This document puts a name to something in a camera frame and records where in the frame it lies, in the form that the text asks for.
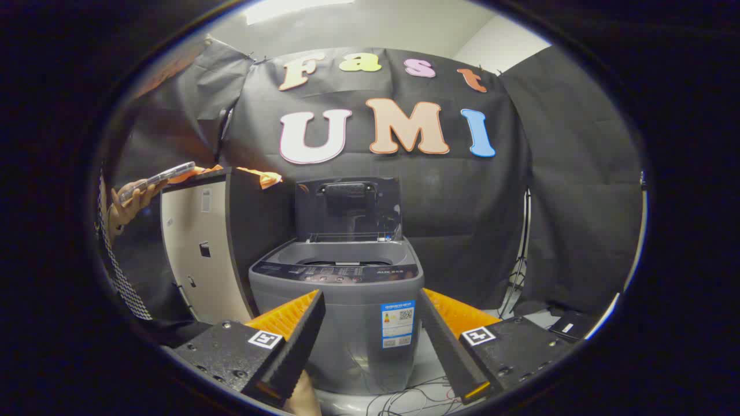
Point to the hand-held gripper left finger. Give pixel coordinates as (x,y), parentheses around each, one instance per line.
(300,341)

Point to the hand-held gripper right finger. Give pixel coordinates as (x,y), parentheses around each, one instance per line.
(445,341)

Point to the orange shirt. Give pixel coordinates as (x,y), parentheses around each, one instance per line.
(267,178)

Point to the black light stand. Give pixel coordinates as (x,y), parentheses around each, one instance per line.
(525,231)

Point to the black floor box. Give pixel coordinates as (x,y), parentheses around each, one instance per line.
(572,326)

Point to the clear-cased smartphone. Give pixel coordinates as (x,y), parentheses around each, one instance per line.
(162,175)

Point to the beige and black cabinet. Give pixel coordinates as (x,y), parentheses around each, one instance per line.
(199,271)

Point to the black backdrop cloth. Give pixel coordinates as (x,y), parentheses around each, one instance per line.
(462,190)

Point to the grey washing machine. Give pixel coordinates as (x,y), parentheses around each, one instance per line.
(352,294)

